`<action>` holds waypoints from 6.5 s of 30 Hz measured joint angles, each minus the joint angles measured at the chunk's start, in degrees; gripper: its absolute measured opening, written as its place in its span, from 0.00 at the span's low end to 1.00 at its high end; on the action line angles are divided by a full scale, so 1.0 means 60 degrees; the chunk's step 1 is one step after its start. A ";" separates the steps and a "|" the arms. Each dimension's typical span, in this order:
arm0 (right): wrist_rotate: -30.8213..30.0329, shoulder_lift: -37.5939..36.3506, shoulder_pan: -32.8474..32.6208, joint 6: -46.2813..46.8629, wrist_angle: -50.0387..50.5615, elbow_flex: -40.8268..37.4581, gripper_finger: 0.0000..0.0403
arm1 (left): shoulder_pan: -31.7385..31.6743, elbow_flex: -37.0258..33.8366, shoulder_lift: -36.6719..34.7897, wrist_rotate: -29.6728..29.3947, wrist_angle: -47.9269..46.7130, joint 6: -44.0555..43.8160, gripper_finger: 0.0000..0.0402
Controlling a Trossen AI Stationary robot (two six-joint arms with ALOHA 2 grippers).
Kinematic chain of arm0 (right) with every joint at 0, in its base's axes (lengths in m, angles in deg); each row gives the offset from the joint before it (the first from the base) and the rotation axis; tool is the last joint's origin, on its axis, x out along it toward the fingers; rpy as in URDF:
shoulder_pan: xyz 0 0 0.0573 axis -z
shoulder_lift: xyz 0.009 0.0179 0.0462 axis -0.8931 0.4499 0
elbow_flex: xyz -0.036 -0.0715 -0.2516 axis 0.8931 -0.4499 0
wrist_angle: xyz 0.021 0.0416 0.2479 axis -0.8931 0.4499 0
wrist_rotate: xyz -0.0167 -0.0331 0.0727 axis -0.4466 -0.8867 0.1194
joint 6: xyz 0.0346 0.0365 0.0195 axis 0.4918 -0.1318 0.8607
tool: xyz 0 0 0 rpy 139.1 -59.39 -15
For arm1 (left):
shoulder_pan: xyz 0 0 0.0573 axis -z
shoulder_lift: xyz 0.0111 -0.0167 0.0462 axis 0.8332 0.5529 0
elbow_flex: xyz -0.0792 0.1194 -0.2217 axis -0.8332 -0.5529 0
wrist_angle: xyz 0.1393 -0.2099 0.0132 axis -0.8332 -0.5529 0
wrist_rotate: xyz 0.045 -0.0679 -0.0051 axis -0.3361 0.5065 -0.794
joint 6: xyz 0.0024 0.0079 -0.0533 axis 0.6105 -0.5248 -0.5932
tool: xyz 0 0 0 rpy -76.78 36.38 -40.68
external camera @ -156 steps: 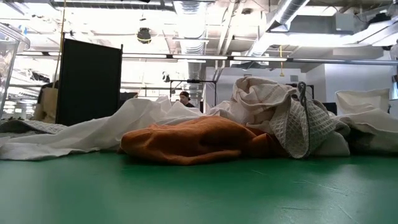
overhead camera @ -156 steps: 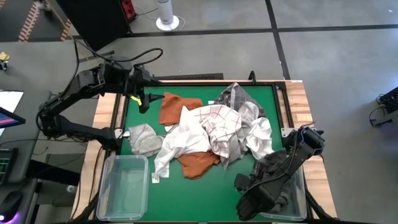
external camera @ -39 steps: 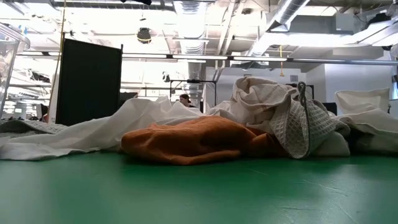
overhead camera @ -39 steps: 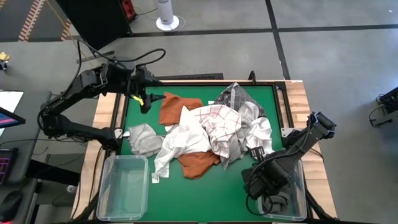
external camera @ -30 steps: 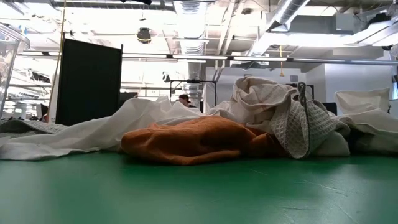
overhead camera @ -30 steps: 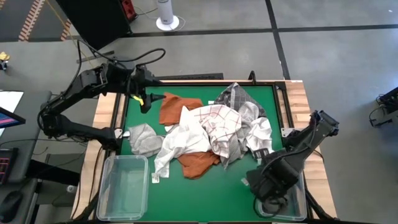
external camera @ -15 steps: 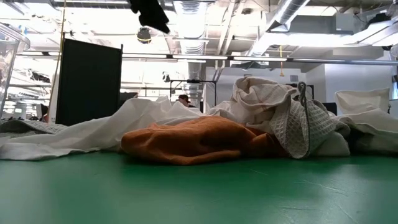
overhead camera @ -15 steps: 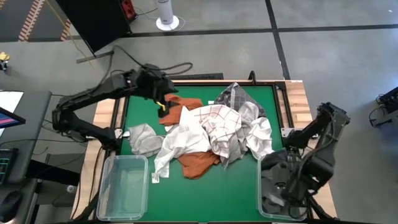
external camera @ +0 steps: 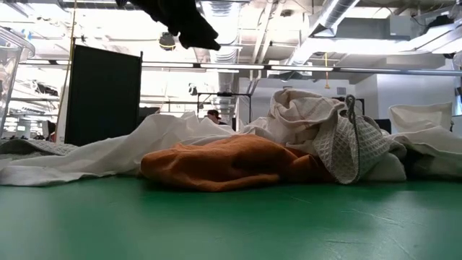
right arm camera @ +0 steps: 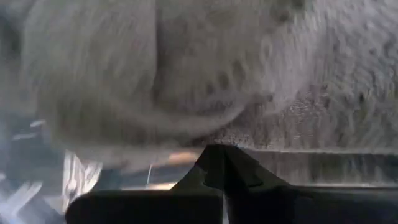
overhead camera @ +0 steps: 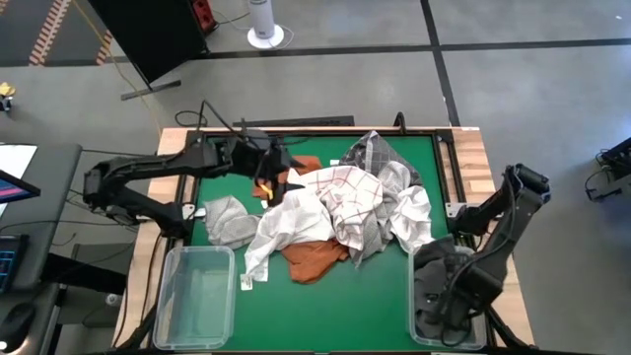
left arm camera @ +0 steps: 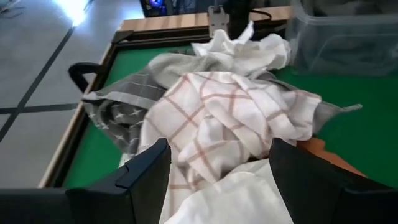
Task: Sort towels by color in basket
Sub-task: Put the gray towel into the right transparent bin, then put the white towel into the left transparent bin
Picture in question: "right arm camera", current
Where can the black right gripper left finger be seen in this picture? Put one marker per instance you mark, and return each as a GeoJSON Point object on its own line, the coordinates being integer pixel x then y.
{"type": "Point", "coordinates": [140, 208]}

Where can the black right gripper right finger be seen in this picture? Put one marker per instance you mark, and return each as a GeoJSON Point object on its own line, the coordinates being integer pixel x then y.
{"type": "Point", "coordinates": [311, 205]}

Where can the dark grey knit towel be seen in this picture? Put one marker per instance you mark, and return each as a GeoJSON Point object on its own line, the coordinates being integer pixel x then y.
{"type": "Point", "coordinates": [186, 77]}

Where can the white black-striped towel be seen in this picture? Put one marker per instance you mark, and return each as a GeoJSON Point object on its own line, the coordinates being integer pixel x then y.
{"type": "Point", "coordinates": [79, 174]}

